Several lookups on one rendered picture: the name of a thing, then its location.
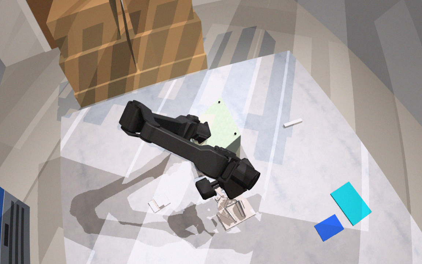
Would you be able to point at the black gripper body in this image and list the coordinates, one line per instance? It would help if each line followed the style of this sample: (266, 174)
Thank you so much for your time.
(207, 189)

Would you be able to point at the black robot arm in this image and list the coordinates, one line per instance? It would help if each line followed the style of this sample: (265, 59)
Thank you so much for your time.
(174, 134)

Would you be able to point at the teal rectangular plate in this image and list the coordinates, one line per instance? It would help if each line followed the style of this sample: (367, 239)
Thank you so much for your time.
(351, 203)

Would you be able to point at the white flat bar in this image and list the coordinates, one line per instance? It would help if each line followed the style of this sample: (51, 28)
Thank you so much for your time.
(292, 123)

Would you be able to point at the blue rectangular plate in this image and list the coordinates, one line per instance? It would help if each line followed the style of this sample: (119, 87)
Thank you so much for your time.
(329, 227)

